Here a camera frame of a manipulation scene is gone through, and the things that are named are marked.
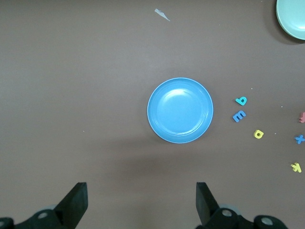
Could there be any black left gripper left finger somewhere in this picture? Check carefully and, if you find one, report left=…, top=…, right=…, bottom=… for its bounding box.
left=14, top=182, right=89, bottom=229

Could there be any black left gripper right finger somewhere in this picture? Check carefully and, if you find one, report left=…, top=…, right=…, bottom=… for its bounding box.
left=196, top=182, right=254, bottom=229

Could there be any blue foam letter m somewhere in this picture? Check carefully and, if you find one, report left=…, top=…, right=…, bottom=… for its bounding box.
left=232, top=110, right=247, bottom=123

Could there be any blue round plate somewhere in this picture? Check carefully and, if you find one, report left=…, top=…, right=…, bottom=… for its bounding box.
left=146, top=77, right=214, bottom=144

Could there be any brown table cover sheet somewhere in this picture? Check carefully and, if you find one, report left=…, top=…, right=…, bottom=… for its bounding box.
left=0, top=0, right=305, bottom=229

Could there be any white paper scrap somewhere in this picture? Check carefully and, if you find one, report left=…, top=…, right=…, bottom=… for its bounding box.
left=154, top=8, right=171, bottom=22

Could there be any green round plate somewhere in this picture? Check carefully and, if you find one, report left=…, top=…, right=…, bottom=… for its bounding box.
left=275, top=0, right=305, bottom=41

